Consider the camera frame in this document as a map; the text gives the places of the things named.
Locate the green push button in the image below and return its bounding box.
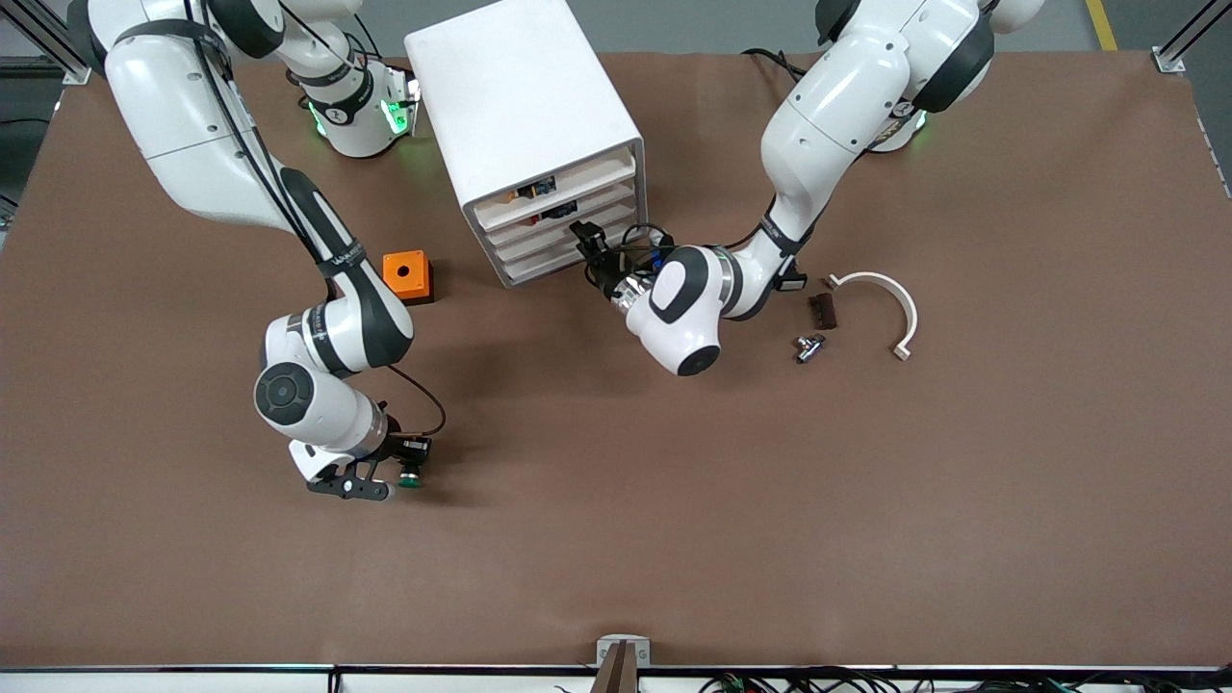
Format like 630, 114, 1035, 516
397, 438, 434, 489

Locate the orange box with round hole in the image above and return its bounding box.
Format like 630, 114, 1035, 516
382, 250, 435, 308

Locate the white curved plastic arc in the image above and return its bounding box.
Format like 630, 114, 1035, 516
826, 271, 920, 362

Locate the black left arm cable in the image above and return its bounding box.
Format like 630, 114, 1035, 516
624, 221, 771, 280

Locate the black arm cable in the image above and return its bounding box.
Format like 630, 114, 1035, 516
183, 0, 449, 439
624, 221, 771, 280

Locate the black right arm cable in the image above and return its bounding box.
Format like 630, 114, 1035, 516
183, 0, 449, 439

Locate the white table edge rail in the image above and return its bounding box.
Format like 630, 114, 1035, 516
0, 664, 1232, 693

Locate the black base cable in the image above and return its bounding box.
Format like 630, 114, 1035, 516
741, 46, 809, 83

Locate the grey mounting bracket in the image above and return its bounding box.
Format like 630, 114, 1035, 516
595, 634, 652, 668

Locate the brown camera mount bar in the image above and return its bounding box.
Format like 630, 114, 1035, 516
589, 642, 641, 693

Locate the black cable bundle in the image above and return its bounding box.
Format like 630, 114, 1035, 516
703, 667, 1232, 693

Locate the aluminium frame post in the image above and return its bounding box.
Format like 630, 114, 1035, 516
1152, 0, 1232, 76
0, 0, 97, 83

